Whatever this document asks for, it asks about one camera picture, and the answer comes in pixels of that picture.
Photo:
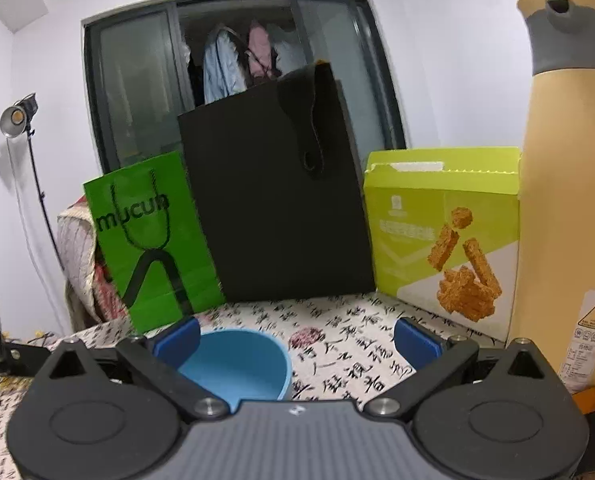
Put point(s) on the red patterned blanket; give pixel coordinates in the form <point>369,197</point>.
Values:
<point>109,295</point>

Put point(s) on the yellow thermos bottle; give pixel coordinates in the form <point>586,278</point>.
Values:
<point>562,210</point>

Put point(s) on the green paper bag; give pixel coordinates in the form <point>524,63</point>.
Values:
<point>187,260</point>

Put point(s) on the blue bowl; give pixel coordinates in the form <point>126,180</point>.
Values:
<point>247,365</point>

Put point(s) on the white lace-trimmed cloth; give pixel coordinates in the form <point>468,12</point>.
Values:
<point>77,250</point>

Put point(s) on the black paper bag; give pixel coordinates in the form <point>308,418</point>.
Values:
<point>267,210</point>

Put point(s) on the light blue hanging shirt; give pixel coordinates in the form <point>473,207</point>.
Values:
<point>222,70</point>

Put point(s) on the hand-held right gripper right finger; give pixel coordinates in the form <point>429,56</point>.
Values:
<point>415,342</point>

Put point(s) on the pink hanging garment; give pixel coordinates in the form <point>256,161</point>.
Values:
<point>260,50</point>

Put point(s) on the white hanging garment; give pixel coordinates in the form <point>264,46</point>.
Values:
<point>290,57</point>

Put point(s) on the studio light on stand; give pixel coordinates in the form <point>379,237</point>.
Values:
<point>14,119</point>

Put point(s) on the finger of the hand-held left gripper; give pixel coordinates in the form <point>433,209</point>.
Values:
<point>24,360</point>

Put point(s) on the dark sliding glass door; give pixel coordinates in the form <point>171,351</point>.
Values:
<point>137,85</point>

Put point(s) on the green snack box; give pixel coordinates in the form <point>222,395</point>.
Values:
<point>407,240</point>

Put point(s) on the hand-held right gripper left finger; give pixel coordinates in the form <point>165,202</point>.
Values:
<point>180,342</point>

